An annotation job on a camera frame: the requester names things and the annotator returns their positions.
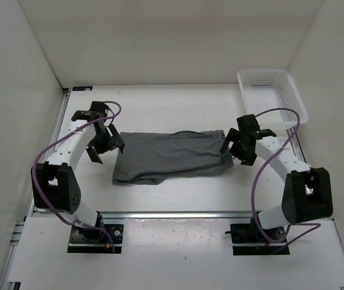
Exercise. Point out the white perforated plastic basket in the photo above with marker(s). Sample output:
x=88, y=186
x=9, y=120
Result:
x=269, y=88

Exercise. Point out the aluminium right frame rail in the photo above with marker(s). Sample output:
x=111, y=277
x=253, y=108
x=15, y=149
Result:
x=303, y=145

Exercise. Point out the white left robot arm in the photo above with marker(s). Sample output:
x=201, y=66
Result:
x=84, y=125

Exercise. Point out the blue corner label sticker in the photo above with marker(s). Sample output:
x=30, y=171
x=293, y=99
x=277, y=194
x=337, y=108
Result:
x=82, y=88

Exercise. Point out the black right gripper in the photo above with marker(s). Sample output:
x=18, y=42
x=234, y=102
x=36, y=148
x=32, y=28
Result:
x=234, y=135

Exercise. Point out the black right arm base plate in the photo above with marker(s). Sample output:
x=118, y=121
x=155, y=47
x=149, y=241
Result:
x=248, y=241

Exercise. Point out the aluminium left frame rail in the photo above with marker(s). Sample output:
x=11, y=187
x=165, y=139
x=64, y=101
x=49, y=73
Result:
x=50, y=182

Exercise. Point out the aluminium frame rail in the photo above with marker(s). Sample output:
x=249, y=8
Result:
x=177, y=215
x=303, y=145
x=50, y=182

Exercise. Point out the grey cotton shorts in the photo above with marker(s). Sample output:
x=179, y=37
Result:
x=151, y=158

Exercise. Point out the aluminium front frame rail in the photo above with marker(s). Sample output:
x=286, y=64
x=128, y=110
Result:
x=177, y=215

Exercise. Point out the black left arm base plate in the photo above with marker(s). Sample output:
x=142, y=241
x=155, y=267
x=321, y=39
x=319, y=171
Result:
x=83, y=240

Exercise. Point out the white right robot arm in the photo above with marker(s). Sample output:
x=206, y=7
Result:
x=275, y=155

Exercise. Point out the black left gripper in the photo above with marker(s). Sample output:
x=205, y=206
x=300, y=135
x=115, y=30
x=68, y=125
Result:
x=112, y=143

